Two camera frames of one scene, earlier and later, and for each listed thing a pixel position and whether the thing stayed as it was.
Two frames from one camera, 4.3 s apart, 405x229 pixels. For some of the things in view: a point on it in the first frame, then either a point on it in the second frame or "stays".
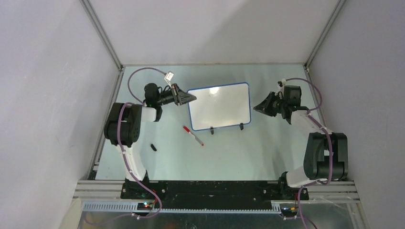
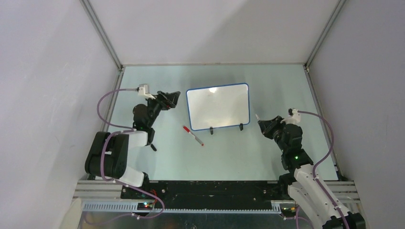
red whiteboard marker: x=187 y=130 stays
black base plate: x=216 y=194 stays
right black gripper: x=263 y=108 to x=274 y=122
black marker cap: x=153 y=147 stays
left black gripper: x=179 y=97 to x=168 y=101
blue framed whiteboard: x=220 y=106 stays
